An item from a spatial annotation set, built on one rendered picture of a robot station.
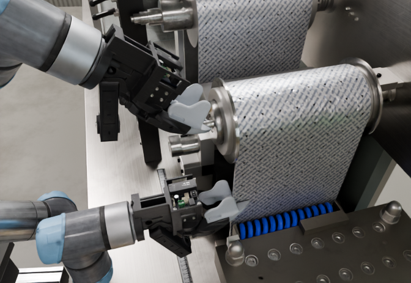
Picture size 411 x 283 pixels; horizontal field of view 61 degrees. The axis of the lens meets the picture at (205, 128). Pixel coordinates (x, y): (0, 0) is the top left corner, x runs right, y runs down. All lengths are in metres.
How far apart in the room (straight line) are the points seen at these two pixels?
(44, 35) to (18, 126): 2.40
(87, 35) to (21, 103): 2.60
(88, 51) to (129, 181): 0.60
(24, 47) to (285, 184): 0.48
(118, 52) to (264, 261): 0.45
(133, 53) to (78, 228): 0.30
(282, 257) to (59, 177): 1.80
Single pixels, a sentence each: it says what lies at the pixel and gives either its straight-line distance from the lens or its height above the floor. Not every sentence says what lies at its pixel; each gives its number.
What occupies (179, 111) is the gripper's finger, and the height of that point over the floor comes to 1.32.
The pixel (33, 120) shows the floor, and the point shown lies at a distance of 2.81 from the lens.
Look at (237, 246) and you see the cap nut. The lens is 0.65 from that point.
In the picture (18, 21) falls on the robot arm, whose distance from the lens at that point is 0.42.
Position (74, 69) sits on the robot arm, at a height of 1.42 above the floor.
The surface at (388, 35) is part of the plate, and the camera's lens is 0.73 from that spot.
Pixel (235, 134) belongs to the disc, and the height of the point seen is 1.28.
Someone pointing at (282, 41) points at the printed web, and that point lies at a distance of 0.77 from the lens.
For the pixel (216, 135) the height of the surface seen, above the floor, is 1.25.
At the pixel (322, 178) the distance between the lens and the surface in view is 0.72.
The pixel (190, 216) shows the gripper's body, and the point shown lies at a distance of 0.62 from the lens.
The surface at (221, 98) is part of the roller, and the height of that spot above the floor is 1.31.
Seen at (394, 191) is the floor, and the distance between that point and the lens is 2.36.
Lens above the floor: 1.64
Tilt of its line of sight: 42 degrees down
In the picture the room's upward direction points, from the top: straight up
